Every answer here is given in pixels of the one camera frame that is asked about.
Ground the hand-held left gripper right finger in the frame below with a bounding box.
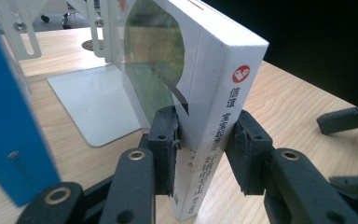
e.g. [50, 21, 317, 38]
[225, 109, 275, 197]

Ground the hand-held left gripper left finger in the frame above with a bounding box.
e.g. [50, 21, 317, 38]
[147, 105, 182, 197]

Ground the extendable grey metal book rack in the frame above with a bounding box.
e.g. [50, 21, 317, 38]
[0, 0, 152, 147]

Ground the white caterpillar picture book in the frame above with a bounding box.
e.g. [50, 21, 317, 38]
[117, 0, 269, 222]

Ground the thick blue book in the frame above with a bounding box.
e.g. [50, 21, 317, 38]
[0, 0, 62, 208]

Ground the black curtain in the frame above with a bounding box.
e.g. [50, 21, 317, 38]
[203, 0, 358, 107]

